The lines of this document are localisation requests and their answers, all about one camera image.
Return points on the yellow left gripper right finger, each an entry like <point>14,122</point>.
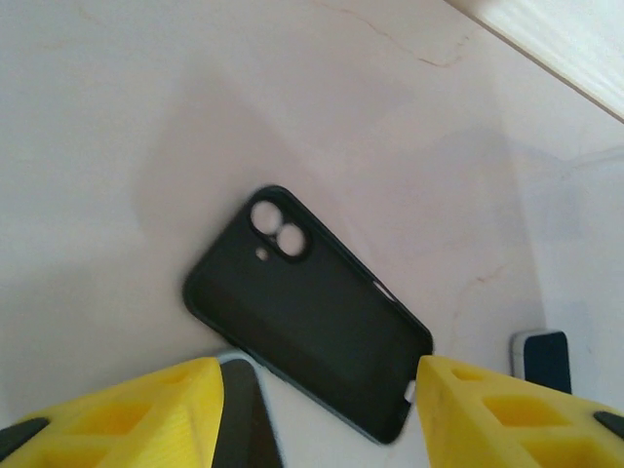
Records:
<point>512,434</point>

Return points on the light blue edged smartphone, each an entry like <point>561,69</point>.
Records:
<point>244,414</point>

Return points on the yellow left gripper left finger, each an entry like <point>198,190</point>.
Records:
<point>122,429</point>

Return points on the silver edged smartphone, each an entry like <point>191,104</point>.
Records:
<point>546,361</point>

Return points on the black phone case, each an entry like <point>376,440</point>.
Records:
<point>302,317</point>

